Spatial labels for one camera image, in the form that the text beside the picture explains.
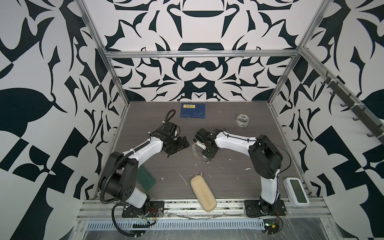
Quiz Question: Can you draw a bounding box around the green circuit board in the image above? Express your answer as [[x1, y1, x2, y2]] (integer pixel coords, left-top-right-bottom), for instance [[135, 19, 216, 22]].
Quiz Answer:
[[263, 219, 281, 235]]

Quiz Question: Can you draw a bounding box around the clear tape roll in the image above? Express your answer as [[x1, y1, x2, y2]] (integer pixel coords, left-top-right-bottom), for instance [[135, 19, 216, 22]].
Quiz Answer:
[[235, 114, 250, 128]]

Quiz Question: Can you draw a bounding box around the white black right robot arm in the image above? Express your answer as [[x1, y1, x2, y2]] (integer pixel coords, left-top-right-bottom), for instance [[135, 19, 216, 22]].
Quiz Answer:
[[194, 128, 283, 216]]

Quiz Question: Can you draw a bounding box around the green translucent plastic case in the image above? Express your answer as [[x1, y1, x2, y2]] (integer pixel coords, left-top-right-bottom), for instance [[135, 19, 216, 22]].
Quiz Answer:
[[137, 165, 156, 191]]

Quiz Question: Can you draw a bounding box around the white slotted cable duct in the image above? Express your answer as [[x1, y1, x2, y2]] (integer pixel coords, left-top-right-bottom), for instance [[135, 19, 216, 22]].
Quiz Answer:
[[87, 219, 265, 231]]

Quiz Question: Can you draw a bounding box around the white digital timer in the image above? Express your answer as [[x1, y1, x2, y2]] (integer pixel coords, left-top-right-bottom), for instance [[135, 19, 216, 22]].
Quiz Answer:
[[283, 177, 310, 208]]

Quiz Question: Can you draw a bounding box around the beige glasses case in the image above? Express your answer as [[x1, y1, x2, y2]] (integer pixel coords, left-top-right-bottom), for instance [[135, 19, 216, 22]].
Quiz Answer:
[[190, 175, 217, 213]]

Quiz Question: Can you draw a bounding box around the black wall hook rack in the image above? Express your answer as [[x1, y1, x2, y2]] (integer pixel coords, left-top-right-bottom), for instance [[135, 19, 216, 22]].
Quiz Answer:
[[320, 72, 384, 145]]

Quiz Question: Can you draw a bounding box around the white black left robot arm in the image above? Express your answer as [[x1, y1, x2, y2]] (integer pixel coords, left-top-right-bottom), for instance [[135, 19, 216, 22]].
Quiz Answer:
[[98, 109, 190, 209]]

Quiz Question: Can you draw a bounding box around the blue book yellow label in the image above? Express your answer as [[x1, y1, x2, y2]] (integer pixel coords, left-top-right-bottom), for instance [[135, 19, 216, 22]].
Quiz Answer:
[[180, 103, 206, 119]]

